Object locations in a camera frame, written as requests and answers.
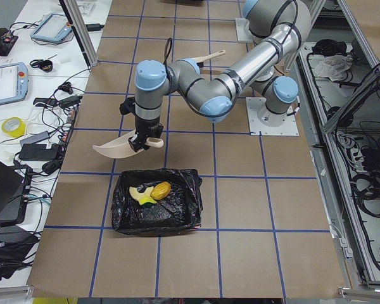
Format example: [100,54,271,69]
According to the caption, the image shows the black power brick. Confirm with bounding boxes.
[18,143,60,162]

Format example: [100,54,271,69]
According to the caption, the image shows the white crumpled cloth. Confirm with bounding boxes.
[313,55,353,82]

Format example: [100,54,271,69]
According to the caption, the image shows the black trash bag bin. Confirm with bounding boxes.
[111,168,203,235]

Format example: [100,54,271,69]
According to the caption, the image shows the black laptop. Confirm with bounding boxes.
[0,161,32,227]

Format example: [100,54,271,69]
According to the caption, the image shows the yellow sponge piece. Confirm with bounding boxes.
[139,196,158,208]

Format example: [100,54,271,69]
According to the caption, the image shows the far blue teach pendant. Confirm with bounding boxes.
[30,13,72,44]

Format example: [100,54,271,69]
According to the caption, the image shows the black braided left cable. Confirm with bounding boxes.
[163,37,175,75]

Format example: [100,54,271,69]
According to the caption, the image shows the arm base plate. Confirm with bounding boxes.
[235,18,255,44]
[246,97,299,137]

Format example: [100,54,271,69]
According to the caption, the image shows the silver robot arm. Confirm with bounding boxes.
[128,1,311,151]

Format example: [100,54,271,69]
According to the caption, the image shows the toy croissant bread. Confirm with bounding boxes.
[129,186,155,202]

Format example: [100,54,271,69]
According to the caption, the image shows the blue teach pendant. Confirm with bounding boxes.
[30,13,72,44]
[0,62,29,105]

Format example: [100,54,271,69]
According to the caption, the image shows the near blue teach pendant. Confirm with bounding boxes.
[0,62,29,105]

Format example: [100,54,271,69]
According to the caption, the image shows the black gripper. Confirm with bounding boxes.
[128,117,163,152]

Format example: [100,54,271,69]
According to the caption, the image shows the black handled scissors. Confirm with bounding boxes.
[29,54,57,68]

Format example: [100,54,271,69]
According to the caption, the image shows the white plastic dustpan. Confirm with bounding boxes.
[92,130,164,159]

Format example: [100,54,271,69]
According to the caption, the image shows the yellow tape roll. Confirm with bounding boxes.
[1,117,26,138]

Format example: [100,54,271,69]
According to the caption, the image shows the brown wrinkled potato toy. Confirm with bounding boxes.
[151,182,171,201]

